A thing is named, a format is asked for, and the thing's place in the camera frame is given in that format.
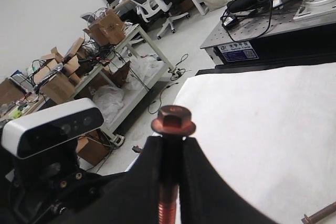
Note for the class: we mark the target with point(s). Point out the open cardboard box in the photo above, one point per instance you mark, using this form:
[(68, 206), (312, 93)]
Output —
[(56, 62), (106, 27)]

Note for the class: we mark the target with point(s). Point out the metal bench with holes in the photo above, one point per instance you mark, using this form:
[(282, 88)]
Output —
[(252, 28)]

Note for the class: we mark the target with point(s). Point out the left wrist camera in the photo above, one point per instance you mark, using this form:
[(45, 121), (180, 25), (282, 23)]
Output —
[(50, 121)]

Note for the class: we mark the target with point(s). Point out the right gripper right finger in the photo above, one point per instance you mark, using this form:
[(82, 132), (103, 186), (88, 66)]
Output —
[(210, 197)]

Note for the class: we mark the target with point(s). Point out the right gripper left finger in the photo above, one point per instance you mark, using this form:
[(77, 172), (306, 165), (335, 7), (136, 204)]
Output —
[(136, 197)]

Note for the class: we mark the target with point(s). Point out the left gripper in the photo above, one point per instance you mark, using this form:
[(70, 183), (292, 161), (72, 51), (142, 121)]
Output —
[(39, 192)]

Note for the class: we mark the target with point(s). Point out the white metal shelf cart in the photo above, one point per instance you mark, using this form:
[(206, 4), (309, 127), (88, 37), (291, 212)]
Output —
[(136, 58)]

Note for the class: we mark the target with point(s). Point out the clear plastic bag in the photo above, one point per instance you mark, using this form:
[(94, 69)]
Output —
[(110, 100)]

